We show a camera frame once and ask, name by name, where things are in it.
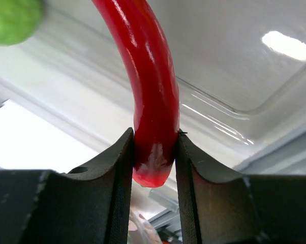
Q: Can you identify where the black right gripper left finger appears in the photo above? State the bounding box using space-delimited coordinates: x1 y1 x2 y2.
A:
0 128 134 243

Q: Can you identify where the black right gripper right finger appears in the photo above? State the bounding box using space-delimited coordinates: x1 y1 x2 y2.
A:
175 132 306 243

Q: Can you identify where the red toy chili pepper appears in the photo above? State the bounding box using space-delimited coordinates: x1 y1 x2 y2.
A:
94 1 179 188

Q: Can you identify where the green toy custard apple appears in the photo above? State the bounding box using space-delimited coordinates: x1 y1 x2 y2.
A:
0 0 45 46

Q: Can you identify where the clear pink zip top bag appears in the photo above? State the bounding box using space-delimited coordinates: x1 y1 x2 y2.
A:
127 207 162 244

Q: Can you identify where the clear plastic food bin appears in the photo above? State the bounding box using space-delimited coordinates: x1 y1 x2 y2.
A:
0 1 306 174

